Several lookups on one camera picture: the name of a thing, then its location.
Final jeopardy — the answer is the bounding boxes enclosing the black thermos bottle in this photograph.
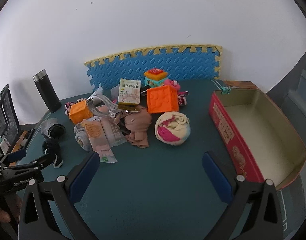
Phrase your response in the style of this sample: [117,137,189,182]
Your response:
[32,69,62,113]

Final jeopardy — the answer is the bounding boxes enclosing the red cardboard box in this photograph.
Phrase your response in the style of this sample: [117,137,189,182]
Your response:
[208,81,306,190]

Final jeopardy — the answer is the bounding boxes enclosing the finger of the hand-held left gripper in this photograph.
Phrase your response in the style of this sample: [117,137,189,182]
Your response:
[0,149,27,167]
[9,153,56,177]

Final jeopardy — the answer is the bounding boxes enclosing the plain grey sock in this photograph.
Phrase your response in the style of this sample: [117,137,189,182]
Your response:
[73,125,93,152]

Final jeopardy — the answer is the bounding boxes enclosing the pink round toy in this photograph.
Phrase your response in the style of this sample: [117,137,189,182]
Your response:
[164,79,182,92]

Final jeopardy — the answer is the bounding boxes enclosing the wooden table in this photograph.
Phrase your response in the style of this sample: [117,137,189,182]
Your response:
[223,80,260,90]

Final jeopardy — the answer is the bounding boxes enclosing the grey sock with black cuff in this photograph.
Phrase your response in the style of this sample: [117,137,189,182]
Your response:
[40,117,66,140]

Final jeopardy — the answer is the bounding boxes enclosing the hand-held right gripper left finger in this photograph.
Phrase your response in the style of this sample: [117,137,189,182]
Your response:
[18,151,101,240]

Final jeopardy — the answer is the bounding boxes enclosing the black knit sock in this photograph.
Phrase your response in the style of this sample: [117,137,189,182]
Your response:
[42,140,64,168]

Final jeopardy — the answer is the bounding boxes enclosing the teal orange toy cube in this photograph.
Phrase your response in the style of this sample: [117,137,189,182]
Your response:
[144,68,168,88]

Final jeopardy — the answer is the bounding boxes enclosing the blue yellow foam puzzle mat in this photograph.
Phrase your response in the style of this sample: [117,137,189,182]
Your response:
[83,44,223,92]

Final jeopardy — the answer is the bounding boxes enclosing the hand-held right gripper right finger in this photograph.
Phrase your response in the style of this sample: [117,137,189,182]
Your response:
[202,151,285,240]

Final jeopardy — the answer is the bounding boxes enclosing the clear plastic bag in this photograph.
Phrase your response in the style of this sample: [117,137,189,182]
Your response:
[89,83,105,100]

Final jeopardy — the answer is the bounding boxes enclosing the yellow green medicine box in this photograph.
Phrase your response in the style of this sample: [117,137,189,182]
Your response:
[117,78,141,105]

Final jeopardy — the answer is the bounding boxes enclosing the large orange embossed cube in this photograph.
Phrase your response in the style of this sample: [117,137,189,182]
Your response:
[146,85,180,114]

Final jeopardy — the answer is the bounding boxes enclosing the black mesh chair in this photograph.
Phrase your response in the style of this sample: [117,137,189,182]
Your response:
[0,84,21,155]

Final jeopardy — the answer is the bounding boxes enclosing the person's left hand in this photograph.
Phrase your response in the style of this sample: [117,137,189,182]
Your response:
[0,204,11,223]

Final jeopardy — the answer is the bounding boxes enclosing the cream pink towel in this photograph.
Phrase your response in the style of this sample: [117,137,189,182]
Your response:
[155,112,191,147]

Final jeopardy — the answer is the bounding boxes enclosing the pink orange snack packet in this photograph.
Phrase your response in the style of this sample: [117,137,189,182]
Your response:
[99,117,128,147]
[79,120,118,164]

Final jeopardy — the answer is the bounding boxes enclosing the beige stockings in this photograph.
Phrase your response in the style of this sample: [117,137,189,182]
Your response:
[118,106,153,148]

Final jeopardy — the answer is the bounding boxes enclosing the small orange embossed cube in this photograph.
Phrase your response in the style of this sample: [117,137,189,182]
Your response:
[69,100,94,125]

